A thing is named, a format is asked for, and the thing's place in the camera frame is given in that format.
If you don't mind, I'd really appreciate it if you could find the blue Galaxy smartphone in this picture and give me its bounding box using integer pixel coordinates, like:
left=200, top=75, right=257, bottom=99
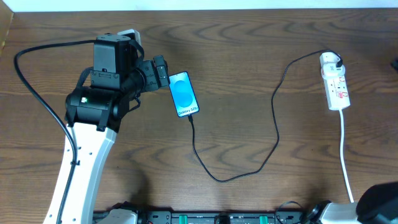
left=169, top=71, right=200, bottom=118

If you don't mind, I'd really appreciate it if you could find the black USB charging cable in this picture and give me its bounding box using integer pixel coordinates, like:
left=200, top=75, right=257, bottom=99
left=187, top=49, right=344, bottom=183

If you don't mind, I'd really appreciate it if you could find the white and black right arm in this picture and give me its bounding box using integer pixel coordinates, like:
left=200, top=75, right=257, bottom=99
left=308, top=182, right=397, bottom=224

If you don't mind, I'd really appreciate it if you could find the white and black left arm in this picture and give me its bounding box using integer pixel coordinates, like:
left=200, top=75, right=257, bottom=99
left=44, top=29, right=170, bottom=223

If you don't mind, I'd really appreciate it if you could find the white USB charger adapter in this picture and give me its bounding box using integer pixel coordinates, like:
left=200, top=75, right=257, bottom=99
left=320, top=52, right=346, bottom=80

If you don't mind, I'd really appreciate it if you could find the white power strip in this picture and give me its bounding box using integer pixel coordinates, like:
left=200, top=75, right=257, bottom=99
left=323, top=75, right=351, bottom=111

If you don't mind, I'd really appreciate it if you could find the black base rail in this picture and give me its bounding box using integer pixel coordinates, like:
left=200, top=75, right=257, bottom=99
left=112, top=202, right=312, bottom=224

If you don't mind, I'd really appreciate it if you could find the white power strip cord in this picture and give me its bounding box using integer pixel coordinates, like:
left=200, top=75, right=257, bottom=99
left=338, top=108, right=355, bottom=203

